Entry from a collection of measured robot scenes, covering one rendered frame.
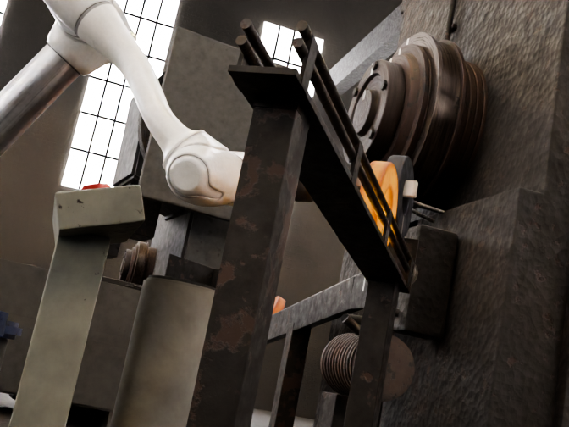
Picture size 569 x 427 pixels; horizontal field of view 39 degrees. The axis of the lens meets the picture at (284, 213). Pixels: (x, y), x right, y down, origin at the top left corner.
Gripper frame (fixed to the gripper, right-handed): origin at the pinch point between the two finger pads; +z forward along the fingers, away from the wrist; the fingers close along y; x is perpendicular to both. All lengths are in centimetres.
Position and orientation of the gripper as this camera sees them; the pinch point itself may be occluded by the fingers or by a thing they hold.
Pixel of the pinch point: (398, 188)
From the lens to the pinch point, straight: 150.4
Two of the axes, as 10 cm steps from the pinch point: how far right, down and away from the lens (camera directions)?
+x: 1.5, -9.6, 2.3
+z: 9.4, 0.7, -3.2
